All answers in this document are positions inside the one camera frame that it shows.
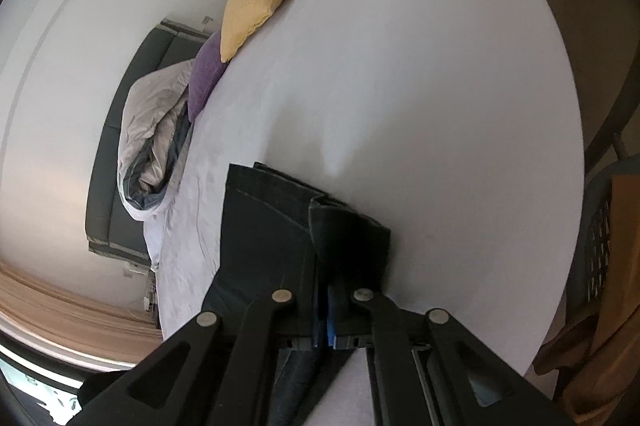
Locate bed with white sheet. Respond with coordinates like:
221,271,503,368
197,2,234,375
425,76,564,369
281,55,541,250
144,0,586,426

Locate grey padded headboard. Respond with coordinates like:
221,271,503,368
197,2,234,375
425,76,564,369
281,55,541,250
85,20,216,267

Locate purple pillow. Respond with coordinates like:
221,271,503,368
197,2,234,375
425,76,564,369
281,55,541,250
187,31,230,123

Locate window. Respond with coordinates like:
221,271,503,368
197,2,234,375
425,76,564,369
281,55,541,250
0,331,101,426

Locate beige curtain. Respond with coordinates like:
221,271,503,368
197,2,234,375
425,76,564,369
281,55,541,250
0,260,166,367

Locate white and grey duvet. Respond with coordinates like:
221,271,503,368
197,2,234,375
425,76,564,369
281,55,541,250
116,58,197,223

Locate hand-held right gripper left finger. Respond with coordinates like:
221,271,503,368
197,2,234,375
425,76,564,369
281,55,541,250
75,286,327,426

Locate black denim pants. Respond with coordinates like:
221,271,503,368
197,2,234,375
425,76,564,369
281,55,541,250
202,162,392,426

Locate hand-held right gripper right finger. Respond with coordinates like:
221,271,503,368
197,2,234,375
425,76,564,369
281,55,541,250
327,281,573,426

